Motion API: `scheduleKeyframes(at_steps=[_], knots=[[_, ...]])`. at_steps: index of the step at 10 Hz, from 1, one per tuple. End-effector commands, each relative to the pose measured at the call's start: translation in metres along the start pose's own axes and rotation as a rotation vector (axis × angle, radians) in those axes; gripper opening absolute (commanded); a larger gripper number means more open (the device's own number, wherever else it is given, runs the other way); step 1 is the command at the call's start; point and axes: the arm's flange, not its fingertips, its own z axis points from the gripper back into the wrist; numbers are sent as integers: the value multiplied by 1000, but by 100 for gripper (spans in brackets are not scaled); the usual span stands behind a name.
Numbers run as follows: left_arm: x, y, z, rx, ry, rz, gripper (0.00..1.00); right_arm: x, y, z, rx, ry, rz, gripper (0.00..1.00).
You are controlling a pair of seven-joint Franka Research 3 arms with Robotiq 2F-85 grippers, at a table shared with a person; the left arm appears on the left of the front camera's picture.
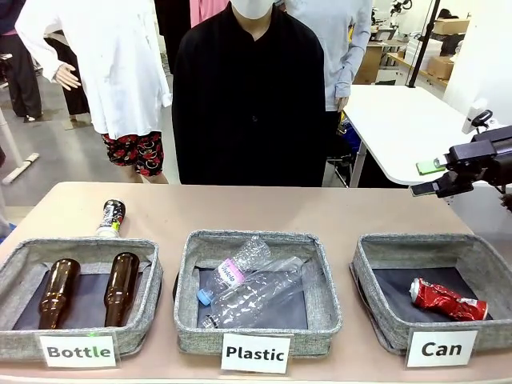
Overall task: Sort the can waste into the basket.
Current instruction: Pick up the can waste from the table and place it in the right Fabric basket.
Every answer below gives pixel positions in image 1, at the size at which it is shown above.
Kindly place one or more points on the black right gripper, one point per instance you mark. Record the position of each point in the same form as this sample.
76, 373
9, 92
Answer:
486, 158

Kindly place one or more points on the crushed red can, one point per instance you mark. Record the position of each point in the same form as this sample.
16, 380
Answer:
448, 300

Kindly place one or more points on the small purple-label plastic bottle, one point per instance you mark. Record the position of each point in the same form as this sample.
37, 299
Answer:
240, 268

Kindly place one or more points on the stubby brown glass bottle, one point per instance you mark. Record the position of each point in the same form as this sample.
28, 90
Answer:
120, 288

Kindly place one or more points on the long-neck brown glass bottle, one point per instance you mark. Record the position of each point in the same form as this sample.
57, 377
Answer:
59, 292

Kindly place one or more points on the grey basket labelled Can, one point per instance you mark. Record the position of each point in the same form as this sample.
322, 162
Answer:
424, 248

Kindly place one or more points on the white Can label card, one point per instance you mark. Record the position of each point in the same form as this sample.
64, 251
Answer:
441, 349

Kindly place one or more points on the grey basket labelled Plastic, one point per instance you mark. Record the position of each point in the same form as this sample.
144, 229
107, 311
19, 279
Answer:
256, 240

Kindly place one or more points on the grey basket labelled Bottle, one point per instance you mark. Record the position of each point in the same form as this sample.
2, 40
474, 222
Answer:
80, 344

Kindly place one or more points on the white background table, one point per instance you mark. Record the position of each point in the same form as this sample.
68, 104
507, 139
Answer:
400, 128

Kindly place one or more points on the large cardboard box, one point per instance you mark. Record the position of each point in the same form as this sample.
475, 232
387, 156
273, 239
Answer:
440, 67

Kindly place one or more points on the wooden desk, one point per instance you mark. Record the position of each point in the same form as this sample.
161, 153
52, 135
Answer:
380, 60

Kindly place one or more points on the black stand pole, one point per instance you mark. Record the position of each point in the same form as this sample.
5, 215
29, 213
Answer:
424, 40

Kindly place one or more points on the mannequin in light blue top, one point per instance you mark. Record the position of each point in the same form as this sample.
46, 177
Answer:
344, 52

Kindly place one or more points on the cardboard box on shelf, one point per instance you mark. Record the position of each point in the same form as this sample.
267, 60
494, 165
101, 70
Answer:
451, 26

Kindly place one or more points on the person in black shirt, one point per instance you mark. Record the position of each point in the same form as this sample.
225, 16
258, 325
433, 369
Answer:
248, 112

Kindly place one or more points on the large clear plastic bottle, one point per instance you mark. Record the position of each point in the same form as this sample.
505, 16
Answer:
264, 294

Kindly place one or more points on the white face mask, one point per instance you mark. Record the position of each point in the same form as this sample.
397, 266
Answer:
252, 8

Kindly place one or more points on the white Plastic label card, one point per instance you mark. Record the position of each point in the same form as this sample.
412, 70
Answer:
255, 353

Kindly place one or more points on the red floral black shorts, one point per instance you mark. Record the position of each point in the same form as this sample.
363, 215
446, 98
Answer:
136, 154

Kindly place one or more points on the black labelled bottle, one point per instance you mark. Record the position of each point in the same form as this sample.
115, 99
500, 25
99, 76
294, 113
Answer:
113, 216

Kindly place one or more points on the mannequin in white shirt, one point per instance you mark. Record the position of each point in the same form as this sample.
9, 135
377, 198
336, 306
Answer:
112, 60

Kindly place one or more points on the white Bottle label card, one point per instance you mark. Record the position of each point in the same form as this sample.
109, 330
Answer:
78, 351

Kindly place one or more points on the person in dark clothes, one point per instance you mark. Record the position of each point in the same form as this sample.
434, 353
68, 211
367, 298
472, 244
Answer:
20, 68

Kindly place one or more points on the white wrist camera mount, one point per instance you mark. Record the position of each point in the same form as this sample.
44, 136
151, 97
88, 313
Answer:
474, 116

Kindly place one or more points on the white frame leg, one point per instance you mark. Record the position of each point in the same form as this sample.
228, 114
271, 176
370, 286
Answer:
14, 160

